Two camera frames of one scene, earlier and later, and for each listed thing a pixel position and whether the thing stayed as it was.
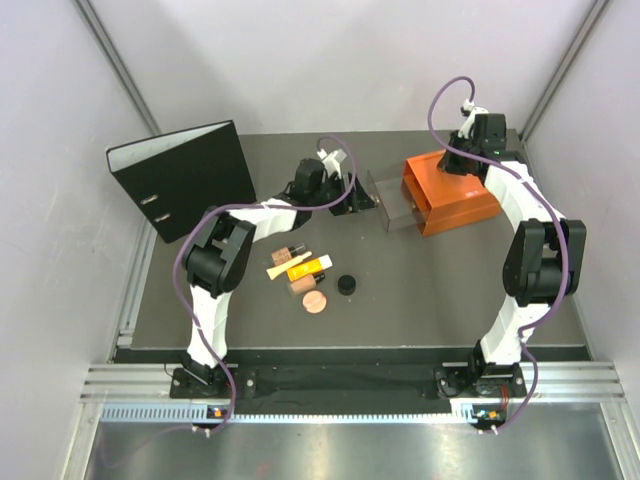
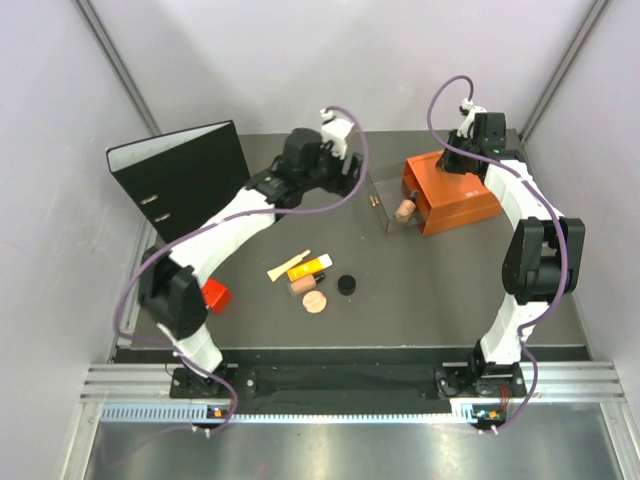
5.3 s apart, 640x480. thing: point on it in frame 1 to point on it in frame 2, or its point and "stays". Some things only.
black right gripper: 448,165 stays
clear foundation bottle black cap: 285,254 to 407,207
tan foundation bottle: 305,284 stays
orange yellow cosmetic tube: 309,268 stays
